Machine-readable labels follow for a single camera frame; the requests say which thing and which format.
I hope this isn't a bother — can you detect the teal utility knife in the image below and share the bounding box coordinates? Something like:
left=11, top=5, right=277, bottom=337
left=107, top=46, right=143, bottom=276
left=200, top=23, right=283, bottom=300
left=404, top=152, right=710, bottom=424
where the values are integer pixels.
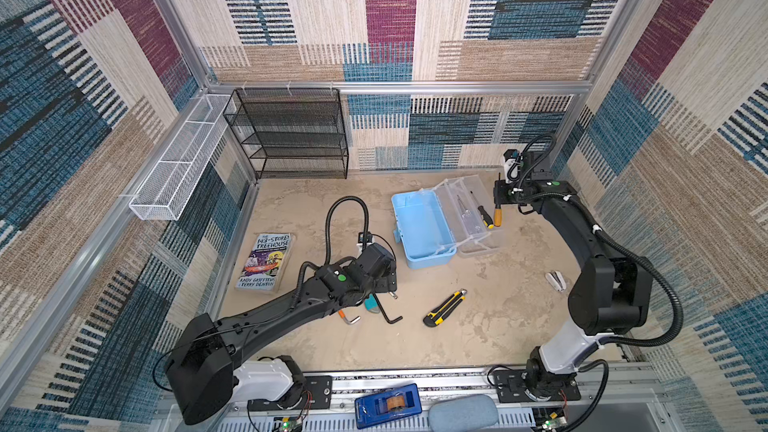
left=364, top=294, right=380, bottom=314

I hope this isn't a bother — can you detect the black handled screwdriver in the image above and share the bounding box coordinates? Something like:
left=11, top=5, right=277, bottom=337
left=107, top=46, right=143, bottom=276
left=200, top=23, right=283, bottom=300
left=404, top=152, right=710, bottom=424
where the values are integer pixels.
left=470, top=191, right=495, bottom=229

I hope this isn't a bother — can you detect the black hex key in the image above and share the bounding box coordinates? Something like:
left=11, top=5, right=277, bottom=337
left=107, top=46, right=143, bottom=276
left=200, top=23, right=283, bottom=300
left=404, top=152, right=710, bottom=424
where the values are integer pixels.
left=374, top=293, right=404, bottom=326

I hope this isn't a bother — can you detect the orange hex key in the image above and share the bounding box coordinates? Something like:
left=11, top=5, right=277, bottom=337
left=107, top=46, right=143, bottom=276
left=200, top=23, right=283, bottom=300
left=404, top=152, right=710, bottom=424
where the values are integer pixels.
left=337, top=310, right=361, bottom=326

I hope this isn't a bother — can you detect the clear tool box tray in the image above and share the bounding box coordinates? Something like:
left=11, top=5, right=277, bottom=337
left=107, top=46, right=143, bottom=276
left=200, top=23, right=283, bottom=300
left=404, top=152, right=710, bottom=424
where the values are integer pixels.
left=433, top=174, right=502, bottom=258

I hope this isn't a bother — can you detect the small silver screwdriver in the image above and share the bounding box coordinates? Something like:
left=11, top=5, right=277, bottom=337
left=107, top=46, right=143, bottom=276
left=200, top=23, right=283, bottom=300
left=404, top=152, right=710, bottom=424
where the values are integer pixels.
left=456, top=195, right=468, bottom=217

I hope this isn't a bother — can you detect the blue plastic tool box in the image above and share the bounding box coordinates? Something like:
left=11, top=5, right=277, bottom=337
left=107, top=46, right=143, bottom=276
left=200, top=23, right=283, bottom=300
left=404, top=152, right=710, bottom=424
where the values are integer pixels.
left=391, top=186, right=458, bottom=269

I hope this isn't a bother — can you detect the yellow black utility knife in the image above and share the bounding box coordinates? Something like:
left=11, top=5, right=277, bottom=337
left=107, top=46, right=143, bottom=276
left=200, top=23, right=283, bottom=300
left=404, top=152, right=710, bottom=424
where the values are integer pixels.
left=422, top=289, right=467, bottom=328

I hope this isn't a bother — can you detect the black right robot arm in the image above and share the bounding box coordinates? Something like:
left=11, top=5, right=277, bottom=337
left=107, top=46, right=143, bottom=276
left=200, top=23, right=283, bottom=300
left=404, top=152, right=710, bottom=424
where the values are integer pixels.
left=493, top=179, right=684, bottom=400

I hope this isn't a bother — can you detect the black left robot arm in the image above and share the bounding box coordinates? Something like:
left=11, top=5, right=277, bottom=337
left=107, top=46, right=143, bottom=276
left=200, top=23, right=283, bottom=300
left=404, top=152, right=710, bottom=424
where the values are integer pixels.
left=163, top=247, right=396, bottom=426

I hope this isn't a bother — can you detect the white stapler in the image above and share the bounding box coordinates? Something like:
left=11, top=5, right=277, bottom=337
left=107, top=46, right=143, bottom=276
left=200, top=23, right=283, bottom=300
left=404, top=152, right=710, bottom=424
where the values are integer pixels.
left=545, top=271, right=567, bottom=293

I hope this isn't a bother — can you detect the colourful paperback book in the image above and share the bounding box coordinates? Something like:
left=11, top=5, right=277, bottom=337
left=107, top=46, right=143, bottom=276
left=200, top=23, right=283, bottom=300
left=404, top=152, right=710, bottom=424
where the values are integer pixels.
left=235, top=233, right=294, bottom=293

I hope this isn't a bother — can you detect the blue tape dispenser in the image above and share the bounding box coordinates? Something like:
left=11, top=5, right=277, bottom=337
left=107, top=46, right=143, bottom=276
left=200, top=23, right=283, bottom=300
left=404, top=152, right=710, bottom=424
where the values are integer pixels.
left=354, top=383, right=423, bottom=430

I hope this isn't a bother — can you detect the grey foam pad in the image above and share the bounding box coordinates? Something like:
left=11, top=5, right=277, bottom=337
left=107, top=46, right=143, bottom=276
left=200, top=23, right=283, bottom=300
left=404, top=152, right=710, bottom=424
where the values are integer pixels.
left=428, top=395, right=499, bottom=432

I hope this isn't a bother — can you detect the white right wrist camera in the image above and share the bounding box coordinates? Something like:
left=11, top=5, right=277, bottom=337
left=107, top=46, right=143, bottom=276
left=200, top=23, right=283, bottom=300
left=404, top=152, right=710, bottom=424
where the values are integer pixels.
left=503, top=149, right=521, bottom=184

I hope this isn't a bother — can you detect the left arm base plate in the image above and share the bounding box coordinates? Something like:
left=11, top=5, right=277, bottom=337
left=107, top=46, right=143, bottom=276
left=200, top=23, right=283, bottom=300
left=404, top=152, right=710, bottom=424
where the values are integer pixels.
left=247, top=375, right=333, bottom=412

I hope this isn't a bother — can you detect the black wire mesh shelf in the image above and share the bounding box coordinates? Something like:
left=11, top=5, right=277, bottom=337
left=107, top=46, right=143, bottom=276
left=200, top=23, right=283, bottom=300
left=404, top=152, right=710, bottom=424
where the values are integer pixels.
left=223, top=88, right=349, bottom=179

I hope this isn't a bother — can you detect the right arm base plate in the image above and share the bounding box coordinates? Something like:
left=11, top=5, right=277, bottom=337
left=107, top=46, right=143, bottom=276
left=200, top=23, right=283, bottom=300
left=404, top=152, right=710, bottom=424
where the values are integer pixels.
left=491, top=368, right=582, bottom=403

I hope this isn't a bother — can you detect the white wire mesh basket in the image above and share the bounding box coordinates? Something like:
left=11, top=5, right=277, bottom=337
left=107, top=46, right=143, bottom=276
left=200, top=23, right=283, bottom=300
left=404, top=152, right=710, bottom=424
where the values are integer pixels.
left=129, top=94, right=229, bottom=221

